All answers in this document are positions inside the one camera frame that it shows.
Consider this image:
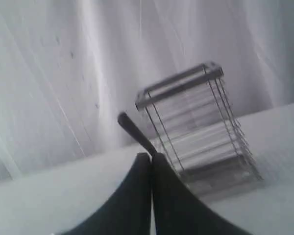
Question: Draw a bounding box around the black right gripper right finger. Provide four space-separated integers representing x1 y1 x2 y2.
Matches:
151 153 238 235

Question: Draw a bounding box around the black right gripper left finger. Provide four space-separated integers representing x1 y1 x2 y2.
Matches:
63 153 151 235

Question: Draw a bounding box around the black kitchen knife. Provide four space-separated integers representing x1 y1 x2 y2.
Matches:
117 112 157 156

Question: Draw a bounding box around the white backdrop curtain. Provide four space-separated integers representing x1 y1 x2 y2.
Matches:
0 0 294 183

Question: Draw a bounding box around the wire metal basket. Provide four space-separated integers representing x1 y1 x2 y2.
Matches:
135 61 262 196

